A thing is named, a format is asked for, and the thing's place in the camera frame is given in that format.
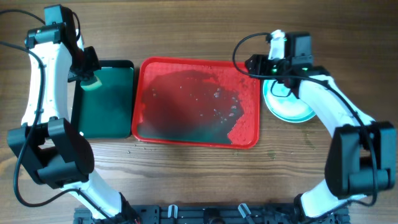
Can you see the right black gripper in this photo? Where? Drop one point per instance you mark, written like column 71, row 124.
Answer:
column 260, row 64

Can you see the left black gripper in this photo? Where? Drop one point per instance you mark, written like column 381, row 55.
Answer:
column 95, row 65

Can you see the green yellow sponge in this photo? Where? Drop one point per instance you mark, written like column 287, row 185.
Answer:
column 91, row 84

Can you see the white plate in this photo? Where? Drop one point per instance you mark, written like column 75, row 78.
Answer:
column 283, row 104

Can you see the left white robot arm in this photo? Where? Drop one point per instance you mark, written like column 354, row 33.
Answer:
column 46, row 145

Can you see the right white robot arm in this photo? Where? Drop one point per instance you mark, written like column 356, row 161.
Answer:
column 361, row 160

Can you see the dark green tray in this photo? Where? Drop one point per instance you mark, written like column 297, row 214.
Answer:
column 106, row 112

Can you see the red plastic tray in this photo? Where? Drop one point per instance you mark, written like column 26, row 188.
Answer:
column 197, row 103

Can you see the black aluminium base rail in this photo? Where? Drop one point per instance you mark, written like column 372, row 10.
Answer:
column 278, row 213

